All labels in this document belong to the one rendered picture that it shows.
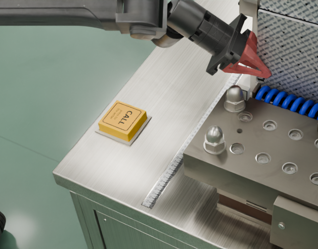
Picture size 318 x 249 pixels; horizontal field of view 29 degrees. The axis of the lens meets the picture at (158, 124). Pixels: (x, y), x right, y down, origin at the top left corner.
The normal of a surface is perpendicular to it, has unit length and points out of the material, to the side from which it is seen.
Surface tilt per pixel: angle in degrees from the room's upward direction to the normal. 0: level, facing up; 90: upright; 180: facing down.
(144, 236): 90
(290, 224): 90
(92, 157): 0
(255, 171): 0
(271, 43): 92
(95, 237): 90
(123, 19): 31
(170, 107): 0
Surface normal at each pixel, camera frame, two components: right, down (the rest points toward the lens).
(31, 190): -0.08, -0.66
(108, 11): -0.11, -0.18
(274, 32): -0.50, 0.70
